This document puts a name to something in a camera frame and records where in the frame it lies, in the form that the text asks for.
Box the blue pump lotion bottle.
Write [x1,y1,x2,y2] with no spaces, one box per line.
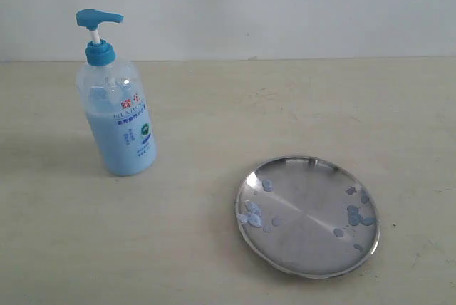
[76,9,157,176]

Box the round stainless steel plate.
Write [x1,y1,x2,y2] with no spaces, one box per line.
[234,156,380,279]

